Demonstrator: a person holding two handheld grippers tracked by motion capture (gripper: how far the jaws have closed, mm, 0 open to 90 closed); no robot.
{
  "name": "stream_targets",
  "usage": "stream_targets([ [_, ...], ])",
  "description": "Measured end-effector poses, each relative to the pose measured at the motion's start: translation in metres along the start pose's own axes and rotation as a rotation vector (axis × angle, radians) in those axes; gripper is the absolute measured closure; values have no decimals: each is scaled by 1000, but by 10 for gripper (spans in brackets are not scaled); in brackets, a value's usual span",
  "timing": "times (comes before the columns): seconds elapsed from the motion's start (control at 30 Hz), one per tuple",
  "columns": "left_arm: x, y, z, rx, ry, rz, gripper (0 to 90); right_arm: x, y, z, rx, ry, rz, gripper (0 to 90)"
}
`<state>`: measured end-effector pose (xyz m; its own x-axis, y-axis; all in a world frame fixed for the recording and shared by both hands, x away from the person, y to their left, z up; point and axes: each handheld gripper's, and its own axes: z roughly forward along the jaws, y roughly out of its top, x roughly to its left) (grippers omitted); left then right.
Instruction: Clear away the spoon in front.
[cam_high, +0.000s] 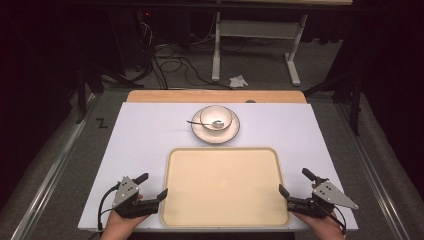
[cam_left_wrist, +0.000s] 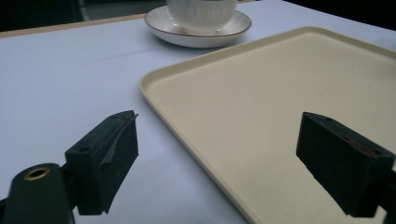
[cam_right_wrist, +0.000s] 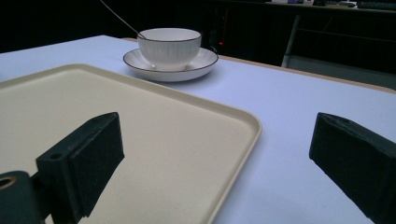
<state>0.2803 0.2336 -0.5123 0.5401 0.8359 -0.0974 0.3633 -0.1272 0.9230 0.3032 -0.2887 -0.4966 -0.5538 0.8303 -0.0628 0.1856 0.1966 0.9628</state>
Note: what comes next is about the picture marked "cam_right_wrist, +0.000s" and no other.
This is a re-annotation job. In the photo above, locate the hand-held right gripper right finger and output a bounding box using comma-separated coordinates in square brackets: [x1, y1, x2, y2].
[308, 112, 396, 224]

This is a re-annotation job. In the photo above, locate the white ribbed saucer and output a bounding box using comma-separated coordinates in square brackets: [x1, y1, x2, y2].
[122, 47, 219, 83]

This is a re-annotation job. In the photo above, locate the dark desk with shelf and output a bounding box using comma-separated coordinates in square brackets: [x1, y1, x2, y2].
[218, 0, 396, 76]

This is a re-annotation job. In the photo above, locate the white ribbed bowl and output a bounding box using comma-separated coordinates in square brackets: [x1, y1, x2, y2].
[136, 27, 203, 72]

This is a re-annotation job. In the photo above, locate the grey metal stand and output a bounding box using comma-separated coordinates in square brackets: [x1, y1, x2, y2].
[280, 14, 302, 68]

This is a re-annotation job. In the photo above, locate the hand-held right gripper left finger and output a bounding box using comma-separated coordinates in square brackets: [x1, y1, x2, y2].
[35, 111, 125, 224]

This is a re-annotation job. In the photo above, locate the beige plastic tray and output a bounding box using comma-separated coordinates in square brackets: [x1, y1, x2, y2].
[0, 63, 262, 224]

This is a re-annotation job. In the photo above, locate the metal spoon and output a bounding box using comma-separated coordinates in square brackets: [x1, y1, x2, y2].
[99, 0, 148, 40]

